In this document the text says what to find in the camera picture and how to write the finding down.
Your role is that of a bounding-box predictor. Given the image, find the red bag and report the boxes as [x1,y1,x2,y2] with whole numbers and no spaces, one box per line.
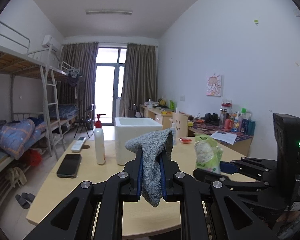
[22,148,43,167]

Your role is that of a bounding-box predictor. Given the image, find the white metal bunk ladder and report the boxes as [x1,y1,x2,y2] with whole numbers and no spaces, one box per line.
[40,66,66,161]

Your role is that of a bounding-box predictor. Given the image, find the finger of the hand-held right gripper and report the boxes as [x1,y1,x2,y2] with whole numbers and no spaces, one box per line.
[219,157,278,180]
[193,168,268,193]

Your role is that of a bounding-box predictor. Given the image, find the white metal bunk bed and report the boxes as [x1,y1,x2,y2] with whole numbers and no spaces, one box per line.
[46,61,82,130]
[0,20,67,205]

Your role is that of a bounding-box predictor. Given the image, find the blue quilt with orange stripes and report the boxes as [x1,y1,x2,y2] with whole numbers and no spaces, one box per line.
[0,119,47,159]

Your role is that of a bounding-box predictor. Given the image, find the glass balcony door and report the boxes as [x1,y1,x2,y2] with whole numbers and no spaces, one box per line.
[95,47,127,124]

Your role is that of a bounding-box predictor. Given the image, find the wooden desk with printed mat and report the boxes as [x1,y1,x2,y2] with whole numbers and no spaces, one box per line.
[187,120,254,157]

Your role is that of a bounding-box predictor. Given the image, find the wooden desk with drawers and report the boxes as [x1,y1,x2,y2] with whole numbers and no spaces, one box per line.
[139,104,190,130]

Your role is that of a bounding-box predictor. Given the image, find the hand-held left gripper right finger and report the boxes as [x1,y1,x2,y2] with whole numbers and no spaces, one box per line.
[159,152,280,240]

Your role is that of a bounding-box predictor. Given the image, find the dark blue cloth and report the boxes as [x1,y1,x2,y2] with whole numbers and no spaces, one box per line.
[27,116,47,126]

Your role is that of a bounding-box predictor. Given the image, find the clear spray bottle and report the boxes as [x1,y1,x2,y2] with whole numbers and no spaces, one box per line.
[170,122,177,145]

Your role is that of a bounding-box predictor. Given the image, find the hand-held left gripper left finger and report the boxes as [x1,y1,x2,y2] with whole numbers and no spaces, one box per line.
[24,147,143,240]

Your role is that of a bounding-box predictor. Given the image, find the white remote control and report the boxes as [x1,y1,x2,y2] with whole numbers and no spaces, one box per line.
[70,136,87,153]

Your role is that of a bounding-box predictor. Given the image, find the white pump bottle red top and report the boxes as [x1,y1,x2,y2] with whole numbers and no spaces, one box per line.
[94,114,107,165]

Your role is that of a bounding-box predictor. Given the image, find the blue plaid bedding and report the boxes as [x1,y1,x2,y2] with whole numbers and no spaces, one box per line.
[49,104,80,119]

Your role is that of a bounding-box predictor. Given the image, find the pink cartoon wall poster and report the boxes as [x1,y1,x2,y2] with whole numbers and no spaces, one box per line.
[206,73,222,97]

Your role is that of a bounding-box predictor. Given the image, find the printed paper sheet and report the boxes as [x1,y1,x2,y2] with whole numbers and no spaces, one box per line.
[209,130,238,145]

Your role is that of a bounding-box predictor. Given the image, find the wooden chair with smiley face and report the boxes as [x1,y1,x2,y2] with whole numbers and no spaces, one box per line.
[169,112,189,138]

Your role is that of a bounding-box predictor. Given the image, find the dark bag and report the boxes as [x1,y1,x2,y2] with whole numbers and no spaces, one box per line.
[204,113,220,125]

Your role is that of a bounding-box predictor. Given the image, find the ceiling tube light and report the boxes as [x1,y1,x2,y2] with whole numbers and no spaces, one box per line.
[85,9,133,15]

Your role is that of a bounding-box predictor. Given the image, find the white foam box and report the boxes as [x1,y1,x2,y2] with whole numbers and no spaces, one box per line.
[114,117,163,166]

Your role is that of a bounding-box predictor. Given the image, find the grey slipper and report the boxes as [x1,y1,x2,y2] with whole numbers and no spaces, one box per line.
[21,192,36,203]
[15,194,30,209]

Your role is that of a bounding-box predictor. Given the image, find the brown curtain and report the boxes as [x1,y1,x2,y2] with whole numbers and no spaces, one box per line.
[120,43,157,118]
[57,42,98,124]

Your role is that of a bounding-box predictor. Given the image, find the row of toiletry bottles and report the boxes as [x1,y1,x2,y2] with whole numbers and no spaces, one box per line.
[219,107,256,135]

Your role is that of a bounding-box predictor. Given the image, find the green plastic bag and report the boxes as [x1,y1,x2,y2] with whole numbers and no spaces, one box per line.
[194,134,224,175]

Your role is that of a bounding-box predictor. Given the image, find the beige cloth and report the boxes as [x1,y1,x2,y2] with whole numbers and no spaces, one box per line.
[5,166,28,188]

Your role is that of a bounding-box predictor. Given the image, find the grey towel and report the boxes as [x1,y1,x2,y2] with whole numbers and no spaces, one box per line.
[124,128,174,207]

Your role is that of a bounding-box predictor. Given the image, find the black smartphone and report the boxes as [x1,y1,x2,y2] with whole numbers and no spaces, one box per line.
[56,154,82,178]

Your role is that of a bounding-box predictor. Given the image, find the black folding chair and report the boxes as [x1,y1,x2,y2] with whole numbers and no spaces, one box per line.
[74,104,95,138]

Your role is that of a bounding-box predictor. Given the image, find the white air conditioner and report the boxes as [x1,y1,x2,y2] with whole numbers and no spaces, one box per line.
[42,35,62,53]

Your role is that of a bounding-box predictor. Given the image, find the dark hanging clothes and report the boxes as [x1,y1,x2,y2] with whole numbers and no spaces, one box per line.
[66,74,79,88]

